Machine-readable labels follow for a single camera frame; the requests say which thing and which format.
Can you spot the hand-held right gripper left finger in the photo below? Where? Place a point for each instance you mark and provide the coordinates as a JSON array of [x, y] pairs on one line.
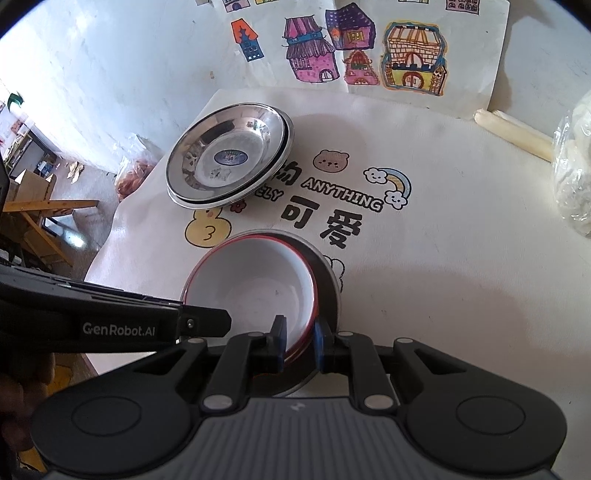
[[279, 344]]

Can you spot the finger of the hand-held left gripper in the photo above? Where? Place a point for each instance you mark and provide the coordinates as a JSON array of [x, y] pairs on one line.
[[203, 323]]

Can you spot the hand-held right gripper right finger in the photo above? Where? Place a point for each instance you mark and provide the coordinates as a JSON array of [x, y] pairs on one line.
[[322, 348]]

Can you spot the white bowl with red rim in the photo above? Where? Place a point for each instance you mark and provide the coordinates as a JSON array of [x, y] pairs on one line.
[[249, 286]]

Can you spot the wooden chair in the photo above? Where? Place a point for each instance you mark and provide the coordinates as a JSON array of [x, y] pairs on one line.
[[41, 207]]

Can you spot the printed white tablecloth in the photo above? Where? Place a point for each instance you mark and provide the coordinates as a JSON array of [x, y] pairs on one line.
[[438, 300]]

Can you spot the plain steel plate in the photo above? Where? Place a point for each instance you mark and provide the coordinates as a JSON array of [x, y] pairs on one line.
[[258, 199]]

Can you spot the cardboard box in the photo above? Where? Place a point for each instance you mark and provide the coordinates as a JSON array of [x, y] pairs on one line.
[[32, 184]]

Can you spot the clear bag orange contents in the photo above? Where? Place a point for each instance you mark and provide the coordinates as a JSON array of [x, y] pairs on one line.
[[134, 170]]

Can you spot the green arrow sticker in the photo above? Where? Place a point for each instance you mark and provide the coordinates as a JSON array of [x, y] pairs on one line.
[[16, 100]]

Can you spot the white rolled cloth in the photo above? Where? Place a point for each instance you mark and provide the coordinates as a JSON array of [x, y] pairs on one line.
[[512, 131]]

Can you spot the clear plastic bag white contents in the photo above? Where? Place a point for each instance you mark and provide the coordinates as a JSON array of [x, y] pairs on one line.
[[575, 175]]

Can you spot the house drawing wall poster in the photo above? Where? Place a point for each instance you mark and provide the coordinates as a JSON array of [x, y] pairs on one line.
[[415, 83]]

